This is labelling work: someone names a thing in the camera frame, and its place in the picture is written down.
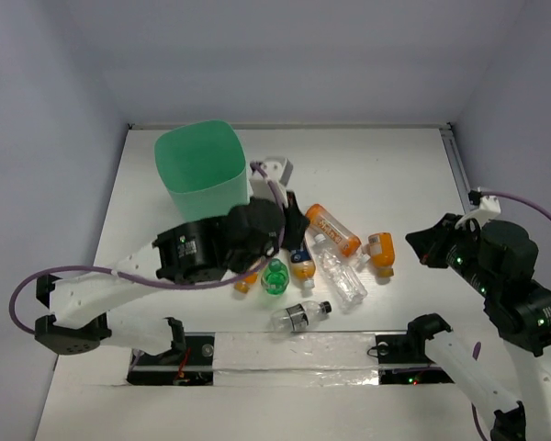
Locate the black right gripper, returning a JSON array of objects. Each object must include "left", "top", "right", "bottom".
[{"left": 404, "top": 209, "right": 497, "bottom": 293}]

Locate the green soda bottle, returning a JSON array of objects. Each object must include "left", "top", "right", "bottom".
[{"left": 261, "top": 258, "right": 289, "bottom": 296}]

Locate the large clear plastic bottle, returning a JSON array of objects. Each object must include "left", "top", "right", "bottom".
[{"left": 313, "top": 233, "right": 368, "bottom": 311}]

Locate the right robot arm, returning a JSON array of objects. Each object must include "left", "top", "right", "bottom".
[{"left": 404, "top": 213, "right": 551, "bottom": 440}]

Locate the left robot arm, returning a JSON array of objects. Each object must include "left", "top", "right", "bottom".
[{"left": 34, "top": 192, "right": 309, "bottom": 363}]

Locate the green plastic bin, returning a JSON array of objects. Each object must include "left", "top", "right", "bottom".
[{"left": 154, "top": 120, "right": 249, "bottom": 222}]

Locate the orange label clear bottle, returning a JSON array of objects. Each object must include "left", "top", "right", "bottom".
[{"left": 305, "top": 204, "right": 369, "bottom": 271}]

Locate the blue label orange bottle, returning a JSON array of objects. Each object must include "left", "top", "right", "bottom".
[{"left": 289, "top": 248, "right": 316, "bottom": 290}]

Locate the small orange bottle right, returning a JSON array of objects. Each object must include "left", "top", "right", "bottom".
[{"left": 368, "top": 232, "right": 395, "bottom": 278}]

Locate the small orange bottle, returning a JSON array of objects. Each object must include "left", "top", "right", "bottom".
[
  {"left": 233, "top": 272, "right": 258, "bottom": 294},
  {"left": 368, "top": 232, "right": 395, "bottom": 278}
]

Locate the small orange bottle left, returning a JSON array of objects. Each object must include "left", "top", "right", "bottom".
[{"left": 233, "top": 272, "right": 258, "bottom": 294}]

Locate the small clear black-cap bottle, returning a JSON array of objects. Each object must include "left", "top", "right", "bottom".
[{"left": 271, "top": 300, "right": 332, "bottom": 333}]

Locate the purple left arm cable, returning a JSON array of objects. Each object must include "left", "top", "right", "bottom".
[{"left": 8, "top": 161, "right": 288, "bottom": 335}]

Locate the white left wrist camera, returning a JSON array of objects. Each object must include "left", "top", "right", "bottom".
[{"left": 249, "top": 157, "right": 293, "bottom": 208}]

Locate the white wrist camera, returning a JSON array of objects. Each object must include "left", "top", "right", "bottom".
[
  {"left": 249, "top": 157, "right": 293, "bottom": 208},
  {"left": 455, "top": 188, "right": 501, "bottom": 230}
]

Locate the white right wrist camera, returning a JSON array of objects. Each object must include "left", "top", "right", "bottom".
[{"left": 455, "top": 188, "right": 501, "bottom": 230}]

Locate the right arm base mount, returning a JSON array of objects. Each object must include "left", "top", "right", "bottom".
[{"left": 366, "top": 334, "right": 454, "bottom": 386}]

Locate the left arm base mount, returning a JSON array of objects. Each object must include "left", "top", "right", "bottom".
[{"left": 127, "top": 333, "right": 215, "bottom": 387}]

